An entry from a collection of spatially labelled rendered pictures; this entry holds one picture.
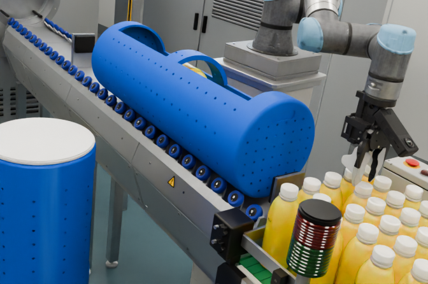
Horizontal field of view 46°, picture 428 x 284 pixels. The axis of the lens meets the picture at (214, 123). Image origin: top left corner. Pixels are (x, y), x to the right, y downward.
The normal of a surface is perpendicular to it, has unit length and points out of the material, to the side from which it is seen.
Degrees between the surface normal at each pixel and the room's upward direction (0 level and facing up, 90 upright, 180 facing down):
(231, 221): 0
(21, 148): 0
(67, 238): 90
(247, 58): 90
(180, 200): 70
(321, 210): 0
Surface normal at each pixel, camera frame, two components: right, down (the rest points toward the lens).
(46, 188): 0.37, 0.39
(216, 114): -0.64, -0.35
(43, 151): 0.14, -0.92
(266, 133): 0.58, 0.37
